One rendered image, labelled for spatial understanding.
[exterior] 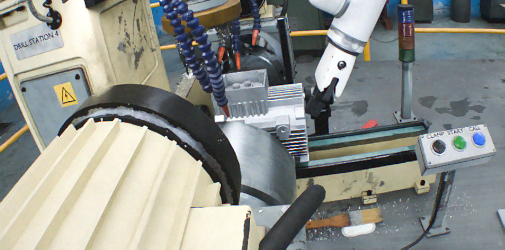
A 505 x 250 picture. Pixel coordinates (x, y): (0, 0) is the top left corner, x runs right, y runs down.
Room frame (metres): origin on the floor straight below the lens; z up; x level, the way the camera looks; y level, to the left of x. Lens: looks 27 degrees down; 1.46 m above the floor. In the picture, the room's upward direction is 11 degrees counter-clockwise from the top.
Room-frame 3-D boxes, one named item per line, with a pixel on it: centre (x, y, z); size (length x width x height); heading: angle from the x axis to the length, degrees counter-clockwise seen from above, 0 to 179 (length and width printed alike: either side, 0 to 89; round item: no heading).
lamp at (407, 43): (0.98, -0.54, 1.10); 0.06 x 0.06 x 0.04
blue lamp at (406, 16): (0.98, -0.54, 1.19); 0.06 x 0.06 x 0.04
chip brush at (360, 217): (0.57, -0.17, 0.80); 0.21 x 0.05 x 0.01; 81
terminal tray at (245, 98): (0.76, 0.02, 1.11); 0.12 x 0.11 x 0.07; 80
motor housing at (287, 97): (0.75, -0.02, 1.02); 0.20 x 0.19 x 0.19; 80
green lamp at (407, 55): (0.98, -0.54, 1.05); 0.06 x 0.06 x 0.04
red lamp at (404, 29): (0.98, -0.54, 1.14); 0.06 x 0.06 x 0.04
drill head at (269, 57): (1.09, -0.01, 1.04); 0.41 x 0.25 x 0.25; 172
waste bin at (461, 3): (4.58, -3.72, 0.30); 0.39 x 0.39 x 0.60
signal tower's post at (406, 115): (0.98, -0.54, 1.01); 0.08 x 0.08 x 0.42; 82
